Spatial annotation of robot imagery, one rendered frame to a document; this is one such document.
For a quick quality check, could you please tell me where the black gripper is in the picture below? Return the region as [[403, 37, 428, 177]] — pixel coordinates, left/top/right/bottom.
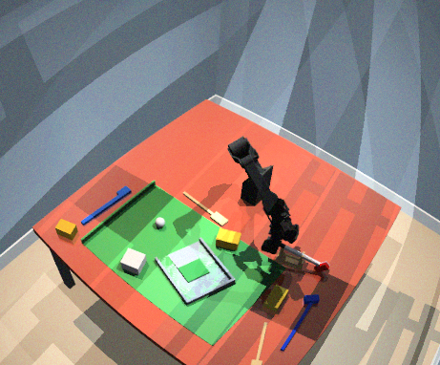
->
[[262, 224, 283, 255]]

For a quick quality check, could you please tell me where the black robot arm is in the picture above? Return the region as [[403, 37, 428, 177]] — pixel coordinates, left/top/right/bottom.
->
[[227, 137, 300, 244]]

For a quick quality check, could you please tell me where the white golf ball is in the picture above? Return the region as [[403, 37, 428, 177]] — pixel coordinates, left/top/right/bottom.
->
[[156, 217, 165, 227]]

